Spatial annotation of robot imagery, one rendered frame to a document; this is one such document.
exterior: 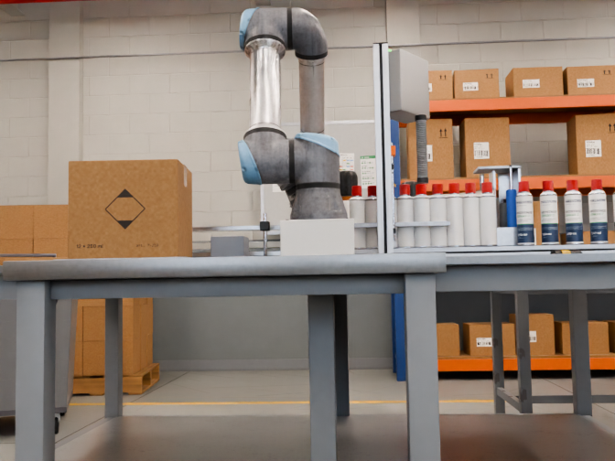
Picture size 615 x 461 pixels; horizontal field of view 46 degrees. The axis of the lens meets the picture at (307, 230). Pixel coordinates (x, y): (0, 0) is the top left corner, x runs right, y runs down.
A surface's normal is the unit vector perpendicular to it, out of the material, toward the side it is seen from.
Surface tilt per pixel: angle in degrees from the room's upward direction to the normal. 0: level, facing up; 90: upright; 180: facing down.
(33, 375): 90
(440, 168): 90
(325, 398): 90
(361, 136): 90
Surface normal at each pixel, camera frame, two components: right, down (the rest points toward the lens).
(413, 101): 0.77, -0.06
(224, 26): -0.06, -0.07
